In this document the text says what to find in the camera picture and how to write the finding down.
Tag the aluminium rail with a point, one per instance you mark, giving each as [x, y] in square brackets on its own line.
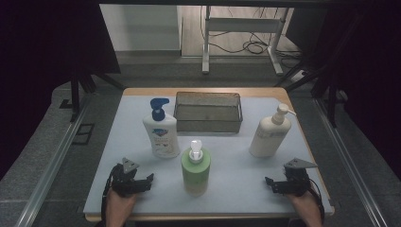
[53, 164]
[346, 164]

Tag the white cabinet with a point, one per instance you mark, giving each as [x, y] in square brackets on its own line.
[142, 28]

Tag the person's right hand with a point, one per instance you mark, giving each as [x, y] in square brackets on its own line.
[304, 205]

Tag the dark curtain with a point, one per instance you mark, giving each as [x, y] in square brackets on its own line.
[38, 63]
[372, 78]

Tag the cream pump bottle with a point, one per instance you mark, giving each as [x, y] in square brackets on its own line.
[268, 138]

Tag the grey metal basket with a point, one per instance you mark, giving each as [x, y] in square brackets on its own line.
[208, 110]

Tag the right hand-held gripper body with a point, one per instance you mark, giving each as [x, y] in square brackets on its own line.
[296, 183]

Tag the white bottle with blue pump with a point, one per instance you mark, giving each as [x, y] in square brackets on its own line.
[162, 135]

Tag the person's left hand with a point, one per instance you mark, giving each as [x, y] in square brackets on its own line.
[121, 205]

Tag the black metal stand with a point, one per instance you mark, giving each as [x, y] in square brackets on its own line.
[331, 104]
[75, 94]

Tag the green bottle with white pump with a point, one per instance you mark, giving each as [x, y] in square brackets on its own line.
[195, 173]

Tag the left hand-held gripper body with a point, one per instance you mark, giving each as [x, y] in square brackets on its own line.
[124, 183]

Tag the white desk frame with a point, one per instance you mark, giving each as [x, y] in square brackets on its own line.
[242, 24]

